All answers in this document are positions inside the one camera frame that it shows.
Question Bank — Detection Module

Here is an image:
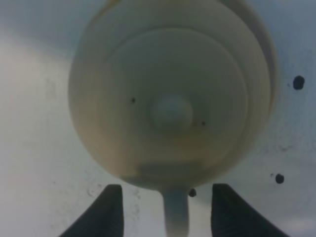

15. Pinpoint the beige teapot with lid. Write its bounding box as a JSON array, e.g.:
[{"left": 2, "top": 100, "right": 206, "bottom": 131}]
[{"left": 68, "top": 0, "right": 277, "bottom": 237}]

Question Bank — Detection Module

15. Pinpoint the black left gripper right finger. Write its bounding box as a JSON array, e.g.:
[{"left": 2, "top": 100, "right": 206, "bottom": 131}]
[{"left": 211, "top": 184, "right": 287, "bottom": 237}]

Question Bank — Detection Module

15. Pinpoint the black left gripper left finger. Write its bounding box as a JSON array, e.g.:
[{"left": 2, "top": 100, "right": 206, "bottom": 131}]
[{"left": 61, "top": 184, "right": 123, "bottom": 237}]

